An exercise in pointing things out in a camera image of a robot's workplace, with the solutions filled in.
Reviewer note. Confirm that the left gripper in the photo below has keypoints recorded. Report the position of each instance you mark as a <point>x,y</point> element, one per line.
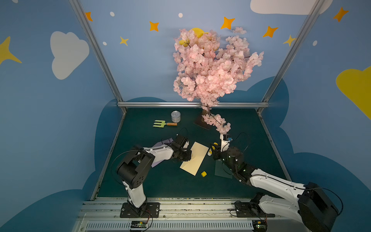
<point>185,153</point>

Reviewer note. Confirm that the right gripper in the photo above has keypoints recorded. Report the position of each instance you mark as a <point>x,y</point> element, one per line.
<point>217,152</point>

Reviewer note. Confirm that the yellow glue stick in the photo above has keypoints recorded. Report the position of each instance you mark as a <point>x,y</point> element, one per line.
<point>212,148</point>

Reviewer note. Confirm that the cream yellow envelope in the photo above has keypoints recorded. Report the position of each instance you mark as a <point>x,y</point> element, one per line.
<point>198,153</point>

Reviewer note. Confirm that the dark green envelope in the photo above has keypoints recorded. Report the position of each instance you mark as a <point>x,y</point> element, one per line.
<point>221,170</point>

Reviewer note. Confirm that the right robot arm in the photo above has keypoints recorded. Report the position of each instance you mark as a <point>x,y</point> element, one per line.
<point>305,203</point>

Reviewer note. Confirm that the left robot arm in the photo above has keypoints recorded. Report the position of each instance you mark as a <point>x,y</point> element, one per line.
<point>135,167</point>

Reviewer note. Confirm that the purple envelope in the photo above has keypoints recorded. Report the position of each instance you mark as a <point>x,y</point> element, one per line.
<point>161,152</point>

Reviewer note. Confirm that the green toy garden fork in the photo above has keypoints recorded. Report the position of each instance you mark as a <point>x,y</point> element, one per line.
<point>162,124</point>

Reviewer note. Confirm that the silver tin can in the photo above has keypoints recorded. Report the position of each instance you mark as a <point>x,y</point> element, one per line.
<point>176,116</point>

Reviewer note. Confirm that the right controller board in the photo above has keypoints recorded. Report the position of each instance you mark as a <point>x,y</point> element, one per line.
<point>259,226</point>

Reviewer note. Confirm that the controller board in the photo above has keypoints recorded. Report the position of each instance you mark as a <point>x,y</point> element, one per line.
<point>138,226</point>
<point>259,226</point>

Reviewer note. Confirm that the left controller board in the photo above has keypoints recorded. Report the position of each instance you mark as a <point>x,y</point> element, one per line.
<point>138,226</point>

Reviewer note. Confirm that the pink cherry blossom tree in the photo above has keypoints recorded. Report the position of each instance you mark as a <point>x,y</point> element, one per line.
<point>207,72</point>

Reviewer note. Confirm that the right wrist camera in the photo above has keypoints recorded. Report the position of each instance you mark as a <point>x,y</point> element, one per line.
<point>225,142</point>

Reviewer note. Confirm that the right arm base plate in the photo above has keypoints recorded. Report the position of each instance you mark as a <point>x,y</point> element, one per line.
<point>246,209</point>

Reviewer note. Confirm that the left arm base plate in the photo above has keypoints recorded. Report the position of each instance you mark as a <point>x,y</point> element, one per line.
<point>146,210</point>

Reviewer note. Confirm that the right aluminium frame post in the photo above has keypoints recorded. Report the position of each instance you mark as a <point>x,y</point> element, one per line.
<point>301,36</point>

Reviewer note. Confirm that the aluminium frame post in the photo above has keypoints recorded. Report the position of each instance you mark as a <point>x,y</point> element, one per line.
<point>301,36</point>
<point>84,22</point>

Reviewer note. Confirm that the aluminium mounting rail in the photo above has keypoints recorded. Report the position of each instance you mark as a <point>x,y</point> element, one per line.
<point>177,215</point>

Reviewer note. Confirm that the left aluminium frame post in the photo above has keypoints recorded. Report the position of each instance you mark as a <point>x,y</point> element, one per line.
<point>84,22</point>

